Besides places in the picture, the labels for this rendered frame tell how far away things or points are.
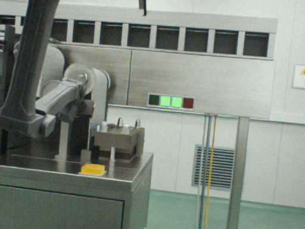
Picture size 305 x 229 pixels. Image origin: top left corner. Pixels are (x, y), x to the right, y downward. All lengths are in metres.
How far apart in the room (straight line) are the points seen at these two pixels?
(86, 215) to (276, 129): 3.23
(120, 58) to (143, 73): 0.15
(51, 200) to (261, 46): 1.28
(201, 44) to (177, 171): 2.55
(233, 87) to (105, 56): 0.70
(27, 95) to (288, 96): 3.72
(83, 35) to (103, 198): 1.02
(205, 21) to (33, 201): 1.18
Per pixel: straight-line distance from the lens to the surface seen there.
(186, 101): 1.75
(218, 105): 1.77
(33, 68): 0.75
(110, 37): 1.93
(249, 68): 1.79
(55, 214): 1.34
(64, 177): 1.26
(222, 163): 4.16
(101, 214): 1.28
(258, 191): 4.31
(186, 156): 4.15
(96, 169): 1.24
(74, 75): 1.50
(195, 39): 1.87
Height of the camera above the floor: 1.20
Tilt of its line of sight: 3 degrees down
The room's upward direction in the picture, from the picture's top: 5 degrees clockwise
